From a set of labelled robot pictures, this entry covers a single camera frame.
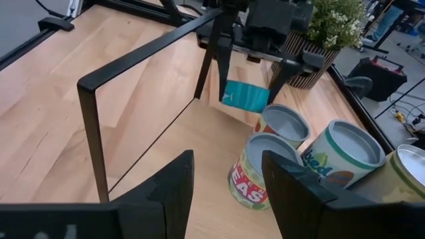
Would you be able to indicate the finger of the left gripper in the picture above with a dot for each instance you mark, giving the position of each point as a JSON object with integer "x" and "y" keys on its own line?
{"x": 225, "y": 66}
{"x": 284, "y": 78}

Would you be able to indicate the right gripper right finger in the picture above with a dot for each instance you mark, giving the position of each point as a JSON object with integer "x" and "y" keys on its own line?
{"x": 315, "y": 212}

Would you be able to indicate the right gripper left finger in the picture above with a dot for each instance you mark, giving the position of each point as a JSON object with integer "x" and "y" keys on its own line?
{"x": 99, "y": 222}

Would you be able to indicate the teal tuna can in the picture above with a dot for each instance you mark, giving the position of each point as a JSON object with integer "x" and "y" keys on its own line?
{"x": 245, "y": 97}

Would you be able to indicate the short can tomato label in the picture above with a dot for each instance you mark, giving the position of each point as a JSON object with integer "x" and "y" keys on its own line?
{"x": 285, "y": 123}

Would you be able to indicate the mixed vegetables can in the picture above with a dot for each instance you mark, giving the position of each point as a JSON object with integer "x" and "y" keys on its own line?
{"x": 345, "y": 152}

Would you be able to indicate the green peas can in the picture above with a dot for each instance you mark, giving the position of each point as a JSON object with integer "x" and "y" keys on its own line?
{"x": 249, "y": 186}

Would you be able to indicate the tall can peaches label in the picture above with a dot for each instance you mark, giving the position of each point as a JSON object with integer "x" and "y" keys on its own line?
{"x": 398, "y": 179}

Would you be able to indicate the black-framed wooden shelf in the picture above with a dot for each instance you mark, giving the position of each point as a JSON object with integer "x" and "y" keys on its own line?
{"x": 93, "y": 132}

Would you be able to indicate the potted plant striped pot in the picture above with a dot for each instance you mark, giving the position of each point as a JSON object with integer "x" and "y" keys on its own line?
{"x": 332, "y": 23}

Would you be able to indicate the black equipment case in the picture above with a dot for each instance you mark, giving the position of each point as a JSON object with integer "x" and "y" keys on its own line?
{"x": 378, "y": 79}

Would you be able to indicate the person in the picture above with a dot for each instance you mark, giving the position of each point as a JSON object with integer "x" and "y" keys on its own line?
{"x": 385, "y": 20}

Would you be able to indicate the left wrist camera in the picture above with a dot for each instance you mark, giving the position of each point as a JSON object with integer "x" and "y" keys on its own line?
{"x": 279, "y": 16}

